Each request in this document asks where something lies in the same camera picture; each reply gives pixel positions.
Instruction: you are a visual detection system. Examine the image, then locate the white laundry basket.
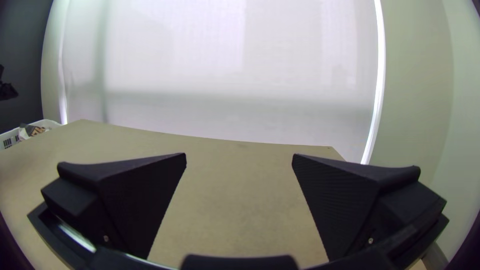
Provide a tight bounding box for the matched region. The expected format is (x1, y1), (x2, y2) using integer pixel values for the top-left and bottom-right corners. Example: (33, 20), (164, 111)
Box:
(0, 118), (63, 151)

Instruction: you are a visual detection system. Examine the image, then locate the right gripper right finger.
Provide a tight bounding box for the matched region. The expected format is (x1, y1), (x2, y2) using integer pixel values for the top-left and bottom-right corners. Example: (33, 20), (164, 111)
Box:
(291, 152), (448, 262)

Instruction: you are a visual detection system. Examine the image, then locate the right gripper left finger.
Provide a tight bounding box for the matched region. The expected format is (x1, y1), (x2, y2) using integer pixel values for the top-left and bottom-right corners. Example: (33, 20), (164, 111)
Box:
(40, 152), (188, 260)

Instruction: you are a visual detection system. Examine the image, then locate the heap of clothes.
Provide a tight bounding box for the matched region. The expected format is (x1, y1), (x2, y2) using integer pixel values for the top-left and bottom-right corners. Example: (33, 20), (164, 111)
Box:
(17, 122), (52, 142)

